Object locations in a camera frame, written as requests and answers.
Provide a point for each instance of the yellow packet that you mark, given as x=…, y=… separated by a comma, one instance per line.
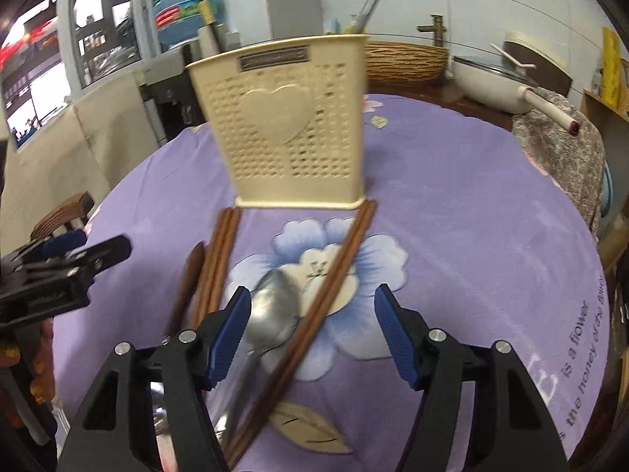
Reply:
x=612, y=64

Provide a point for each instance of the metal spoon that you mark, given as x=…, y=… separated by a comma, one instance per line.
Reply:
x=275, y=309

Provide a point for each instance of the wooden faucet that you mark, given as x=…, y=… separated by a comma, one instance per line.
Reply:
x=435, y=27

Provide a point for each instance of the purple floral tablecloth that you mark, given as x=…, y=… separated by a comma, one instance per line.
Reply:
x=467, y=236

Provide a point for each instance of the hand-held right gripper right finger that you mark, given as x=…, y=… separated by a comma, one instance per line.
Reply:
x=394, y=341

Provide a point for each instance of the glass window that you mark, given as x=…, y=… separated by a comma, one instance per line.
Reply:
x=103, y=34

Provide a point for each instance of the blue water bottle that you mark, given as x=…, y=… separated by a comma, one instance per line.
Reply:
x=182, y=5

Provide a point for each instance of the brown wooden chopstick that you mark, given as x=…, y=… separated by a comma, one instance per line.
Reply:
x=339, y=260
x=222, y=265
x=348, y=265
x=211, y=265

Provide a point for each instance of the beige cloth cover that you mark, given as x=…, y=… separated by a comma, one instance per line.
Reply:
x=113, y=123

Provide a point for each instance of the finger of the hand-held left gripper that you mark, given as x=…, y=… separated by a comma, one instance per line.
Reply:
x=105, y=251
x=64, y=245

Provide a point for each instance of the cream frying pan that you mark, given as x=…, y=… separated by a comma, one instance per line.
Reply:
x=491, y=86

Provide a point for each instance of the woven wicker basket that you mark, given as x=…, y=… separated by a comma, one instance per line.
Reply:
x=408, y=61

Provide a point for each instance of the cream plastic utensil holder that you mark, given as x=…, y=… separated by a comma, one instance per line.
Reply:
x=275, y=157

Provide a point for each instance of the brown wooden spoon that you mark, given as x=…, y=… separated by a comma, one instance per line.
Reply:
x=189, y=280

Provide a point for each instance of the brown floral cloth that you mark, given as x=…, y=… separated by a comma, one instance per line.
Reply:
x=560, y=157

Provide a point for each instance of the grey water dispenser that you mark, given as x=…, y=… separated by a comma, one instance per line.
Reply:
x=167, y=66

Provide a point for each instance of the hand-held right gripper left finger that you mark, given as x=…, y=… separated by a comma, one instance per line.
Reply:
x=228, y=341

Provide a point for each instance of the white plastic ladle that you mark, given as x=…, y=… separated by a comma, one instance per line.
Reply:
x=516, y=62

